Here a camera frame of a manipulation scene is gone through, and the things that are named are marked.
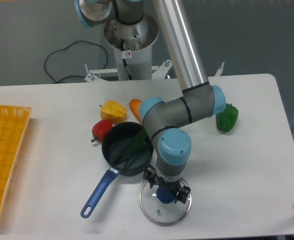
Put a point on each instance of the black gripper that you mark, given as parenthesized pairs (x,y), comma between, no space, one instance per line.
(169,185)

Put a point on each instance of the glass pot lid blue knob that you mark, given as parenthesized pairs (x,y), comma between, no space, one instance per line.
(159,208)

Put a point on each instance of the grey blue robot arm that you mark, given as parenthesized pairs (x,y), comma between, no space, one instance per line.
(170,104)

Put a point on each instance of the green scallion leaves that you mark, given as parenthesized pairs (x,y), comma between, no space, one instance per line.
(130,149)

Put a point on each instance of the red bell pepper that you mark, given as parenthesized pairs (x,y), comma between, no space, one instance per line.
(100,129)

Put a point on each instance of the orange baguette bread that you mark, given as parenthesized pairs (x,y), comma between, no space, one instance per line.
(134,105)

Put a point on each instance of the green bell pepper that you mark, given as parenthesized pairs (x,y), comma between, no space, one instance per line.
(226,119)

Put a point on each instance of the yellow bell pepper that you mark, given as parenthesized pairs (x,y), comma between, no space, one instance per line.
(113,112)

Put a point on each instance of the yellow wicker basket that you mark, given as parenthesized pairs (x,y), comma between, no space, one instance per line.
(13,123)

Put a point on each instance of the dark pot blue handle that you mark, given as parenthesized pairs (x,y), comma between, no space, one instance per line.
(115,140)

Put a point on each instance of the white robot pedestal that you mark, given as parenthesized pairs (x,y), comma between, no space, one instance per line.
(132,44)

